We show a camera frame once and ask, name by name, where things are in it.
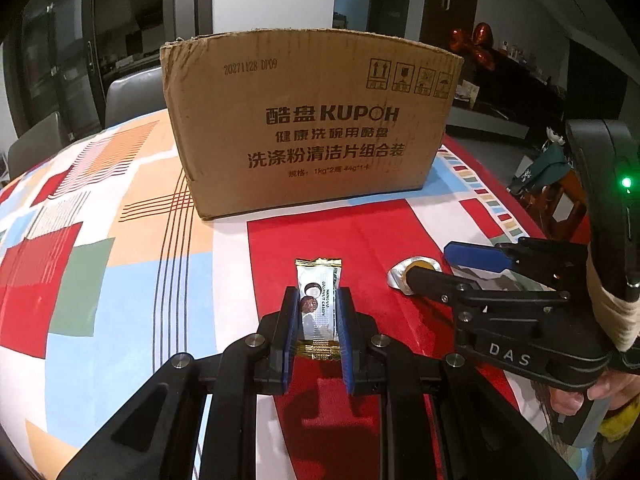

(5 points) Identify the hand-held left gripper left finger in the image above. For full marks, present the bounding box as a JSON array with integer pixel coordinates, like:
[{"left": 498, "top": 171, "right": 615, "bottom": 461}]
[{"left": 57, "top": 286, "right": 303, "bottom": 480}]

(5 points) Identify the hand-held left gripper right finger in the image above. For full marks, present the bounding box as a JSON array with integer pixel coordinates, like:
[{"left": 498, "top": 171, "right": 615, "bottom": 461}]
[{"left": 335, "top": 286, "right": 576, "bottom": 480}]

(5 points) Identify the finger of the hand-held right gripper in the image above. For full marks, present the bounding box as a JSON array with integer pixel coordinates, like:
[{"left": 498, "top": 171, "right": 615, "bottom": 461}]
[
  {"left": 444, "top": 241, "right": 590, "bottom": 286},
  {"left": 406, "top": 266, "right": 573, "bottom": 322}
]

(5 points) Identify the silver foil packet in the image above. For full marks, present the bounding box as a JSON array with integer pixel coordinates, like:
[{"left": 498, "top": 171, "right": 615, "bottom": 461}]
[{"left": 386, "top": 256, "right": 443, "bottom": 296}]

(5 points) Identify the white gold candy packet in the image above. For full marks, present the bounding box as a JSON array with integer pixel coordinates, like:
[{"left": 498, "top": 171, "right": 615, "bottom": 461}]
[{"left": 294, "top": 257, "right": 343, "bottom": 361}]

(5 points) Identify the brown cardboard box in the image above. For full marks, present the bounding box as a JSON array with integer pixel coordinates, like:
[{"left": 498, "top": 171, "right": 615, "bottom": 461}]
[{"left": 160, "top": 30, "right": 465, "bottom": 221}]

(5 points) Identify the person's right hand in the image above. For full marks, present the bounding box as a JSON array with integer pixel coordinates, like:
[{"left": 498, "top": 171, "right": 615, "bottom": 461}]
[{"left": 549, "top": 366, "right": 640, "bottom": 417}]

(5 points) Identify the wooden chair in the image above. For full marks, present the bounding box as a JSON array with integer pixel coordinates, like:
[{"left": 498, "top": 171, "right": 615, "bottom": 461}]
[{"left": 525, "top": 170, "right": 592, "bottom": 246}]

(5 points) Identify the yellow cloth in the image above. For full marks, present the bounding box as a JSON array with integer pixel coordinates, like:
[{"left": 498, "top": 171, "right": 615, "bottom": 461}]
[{"left": 600, "top": 404, "right": 640, "bottom": 445}]

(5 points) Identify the green cloth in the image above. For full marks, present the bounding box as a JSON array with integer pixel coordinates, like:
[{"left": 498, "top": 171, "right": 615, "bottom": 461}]
[{"left": 507, "top": 145, "right": 577, "bottom": 195}]

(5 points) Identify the white low bench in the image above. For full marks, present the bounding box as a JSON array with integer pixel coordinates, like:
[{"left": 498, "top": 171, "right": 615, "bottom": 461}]
[{"left": 447, "top": 104, "right": 530, "bottom": 151}]

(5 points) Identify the dark sideboard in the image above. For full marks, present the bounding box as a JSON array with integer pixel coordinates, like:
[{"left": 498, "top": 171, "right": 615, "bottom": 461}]
[{"left": 492, "top": 50, "right": 571, "bottom": 111}]

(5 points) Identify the red foil balloon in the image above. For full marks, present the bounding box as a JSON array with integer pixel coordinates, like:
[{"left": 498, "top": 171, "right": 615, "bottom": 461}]
[{"left": 447, "top": 22, "right": 497, "bottom": 72}]

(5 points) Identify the tall dark cabinet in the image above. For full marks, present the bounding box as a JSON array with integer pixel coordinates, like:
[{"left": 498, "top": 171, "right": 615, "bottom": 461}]
[{"left": 420, "top": 0, "right": 482, "bottom": 56}]

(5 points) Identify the grey dining chair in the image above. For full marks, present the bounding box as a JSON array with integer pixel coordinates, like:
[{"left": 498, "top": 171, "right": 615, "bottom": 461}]
[
  {"left": 7, "top": 112, "right": 68, "bottom": 181},
  {"left": 105, "top": 67, "right": 168, "bottom": 131}
]

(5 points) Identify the sliding glass door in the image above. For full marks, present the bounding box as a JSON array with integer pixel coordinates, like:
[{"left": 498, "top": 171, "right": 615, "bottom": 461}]
[{"left": 15, "top": 0, "right": 216, "bottom": 136}]

